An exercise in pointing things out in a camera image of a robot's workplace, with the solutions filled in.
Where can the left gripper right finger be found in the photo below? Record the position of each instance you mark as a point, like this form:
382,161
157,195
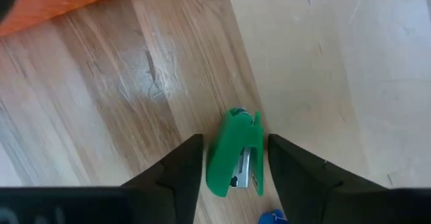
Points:
320,197

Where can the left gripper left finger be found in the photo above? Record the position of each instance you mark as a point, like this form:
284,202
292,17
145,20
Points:
151,204

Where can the blue mini stapler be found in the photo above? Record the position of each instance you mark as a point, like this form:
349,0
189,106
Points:
271,218

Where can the green mini stapler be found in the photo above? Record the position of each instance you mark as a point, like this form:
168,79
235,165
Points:
229,143

